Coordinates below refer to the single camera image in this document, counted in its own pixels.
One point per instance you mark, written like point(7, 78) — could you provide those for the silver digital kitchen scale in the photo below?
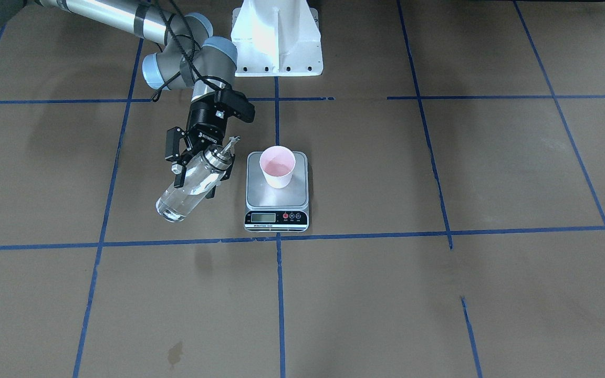
point(270, 209)

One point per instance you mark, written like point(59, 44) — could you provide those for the brown paper table cover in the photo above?
point(456, 155)

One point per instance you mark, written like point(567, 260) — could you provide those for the clear glass sauce bottle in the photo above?
point(204, 173)

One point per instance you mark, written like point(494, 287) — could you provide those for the pink plastic cup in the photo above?
point(277, 165)

